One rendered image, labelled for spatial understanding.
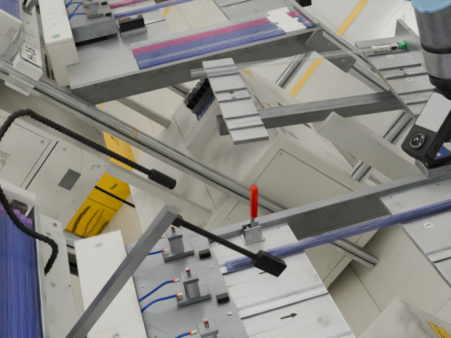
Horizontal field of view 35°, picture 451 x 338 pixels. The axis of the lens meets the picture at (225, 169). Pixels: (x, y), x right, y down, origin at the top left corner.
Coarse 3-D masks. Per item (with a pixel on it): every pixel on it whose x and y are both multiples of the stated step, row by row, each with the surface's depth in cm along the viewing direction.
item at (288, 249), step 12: (432, 204) 125; (444, 204) 124; (396, 216) 123; (408, 216) 123; (420, 216) 124; (348, 228) 122; (360, 228) 122; (372, 228) 122; (312, 240) 121; (324, 240) 121; (336, 240) 121; (276, 252) 119; (288, 252) 120; (228, 264) 118; (240, 264) 118
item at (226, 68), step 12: (360, 48) 163; (372, 48) 162; (264, 60) 159; (276, 60) 159; (288, 60) 159; (300, 60) 160; (312, 60) 161; (192, 72) 156; (204, 72) 157; (216, 72) 157
